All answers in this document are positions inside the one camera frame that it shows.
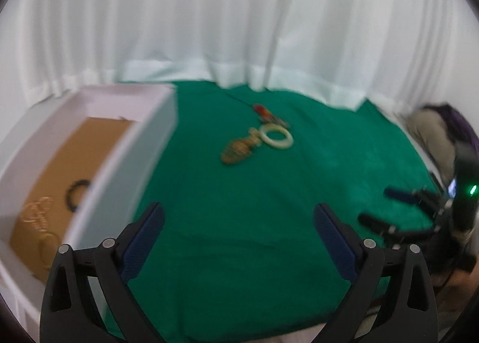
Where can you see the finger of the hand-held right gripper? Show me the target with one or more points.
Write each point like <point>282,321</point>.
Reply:
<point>378,224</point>
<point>400,194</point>

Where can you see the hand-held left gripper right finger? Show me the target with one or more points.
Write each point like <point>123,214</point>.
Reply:
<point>336,242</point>

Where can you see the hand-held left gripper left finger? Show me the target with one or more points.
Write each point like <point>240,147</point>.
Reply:
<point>144,239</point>

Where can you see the white cardboard box brown bottom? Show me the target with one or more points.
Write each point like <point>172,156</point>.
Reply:
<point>123,178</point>

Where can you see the white bangle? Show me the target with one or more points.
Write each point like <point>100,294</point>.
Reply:
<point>277,137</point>

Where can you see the person's right forearm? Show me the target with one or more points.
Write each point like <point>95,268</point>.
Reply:
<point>458,294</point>

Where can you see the beige cloth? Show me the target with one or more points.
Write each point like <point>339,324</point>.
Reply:
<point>430,137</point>

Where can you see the green cloth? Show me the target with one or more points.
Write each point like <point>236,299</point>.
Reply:
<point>232,215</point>

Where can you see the purple cloth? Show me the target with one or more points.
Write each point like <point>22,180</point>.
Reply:
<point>458,120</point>

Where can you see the white curtain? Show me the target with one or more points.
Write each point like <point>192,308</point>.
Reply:
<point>224,13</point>

